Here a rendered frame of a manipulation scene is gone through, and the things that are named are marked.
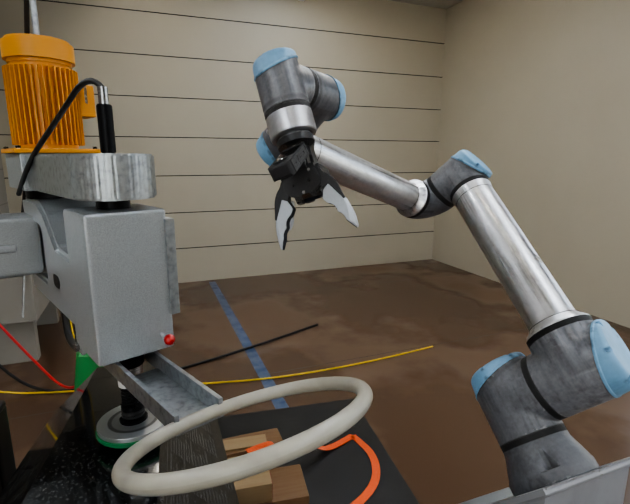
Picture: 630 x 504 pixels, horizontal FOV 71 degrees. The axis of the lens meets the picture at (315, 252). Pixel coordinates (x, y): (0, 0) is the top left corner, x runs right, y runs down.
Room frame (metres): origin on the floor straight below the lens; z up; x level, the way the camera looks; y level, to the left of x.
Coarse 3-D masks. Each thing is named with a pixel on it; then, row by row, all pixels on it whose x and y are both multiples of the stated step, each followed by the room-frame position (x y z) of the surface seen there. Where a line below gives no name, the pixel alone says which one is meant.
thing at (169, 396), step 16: (112, 368) 1.17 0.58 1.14; (160, 368) 1.19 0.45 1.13; (176, 368) 1.11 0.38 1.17; (128, 384) 1.08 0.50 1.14; (144, 384) 1.11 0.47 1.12; (160, 384) 1.10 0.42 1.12; (176, 384) 1.10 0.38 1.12; (192, 384) 1.04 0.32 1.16; (144, 400) 1.00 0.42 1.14; (160, 400) 0.94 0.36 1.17; (176, 400) 1.02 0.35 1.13; (192, 400) 1.02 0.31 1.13; (208, 400) 0.98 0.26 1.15; (160, 416) 0.93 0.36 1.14; (176, 416) 0.87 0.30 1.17
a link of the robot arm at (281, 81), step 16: (288, 48) 0.88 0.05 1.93; (256, 64) 0.88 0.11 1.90; (272, 64) 0.86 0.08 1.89; (288, 64) 0.87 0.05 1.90; (256, 80) 0.88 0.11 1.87; (272, 80) 0.85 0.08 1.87; (288, 80) 0.85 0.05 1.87; (304, 80) 0.89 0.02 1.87; (272, 96) 0.85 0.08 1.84; (288, 96) 0.84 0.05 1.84; (304, 96) 0.86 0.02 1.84; (272, 112) 0.84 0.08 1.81
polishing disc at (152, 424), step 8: (120, 408) 1.30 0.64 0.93; (104, 416) 1.26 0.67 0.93; (112, 416) 1.26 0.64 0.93; (120, 416) 1.26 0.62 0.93; (152, 416) 1.26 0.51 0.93; (104, 424) 1.22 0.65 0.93; (112, 424) 1.22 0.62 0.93; (120, 424) 1.22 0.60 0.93; (144, 424) 1.22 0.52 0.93; (152, 424) 1.22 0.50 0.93; (160, 424) 1.22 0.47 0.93; (104, 432) 1.18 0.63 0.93; (112, 432) 1.18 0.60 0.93; (120, 432) 1.18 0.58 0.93; (128, 432) 1.18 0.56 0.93; (136, 432) 1.18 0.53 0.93; (144, 432) 1.18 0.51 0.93; (104, 440) 1.15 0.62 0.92; (112, 440) 1.14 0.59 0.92; (120, 440) 1.14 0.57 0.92; (128, 440) 1.14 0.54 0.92; (136, 440) 1.15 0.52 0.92
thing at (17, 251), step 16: (0, 224) 1.54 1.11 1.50; (16, 224) 1.57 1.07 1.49; (32, 224) 1.60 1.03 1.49; (0, 240) 1.54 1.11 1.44; (16, 240) 1.57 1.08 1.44; (32, 240) 1.60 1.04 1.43; (0, 256) 1.53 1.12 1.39; (16, 256) 1.56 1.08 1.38; (32, 256) 1.59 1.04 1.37; (0, 272) 1.53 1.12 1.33; (16, 272) 1.56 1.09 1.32; (32, 272) 1.59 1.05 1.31
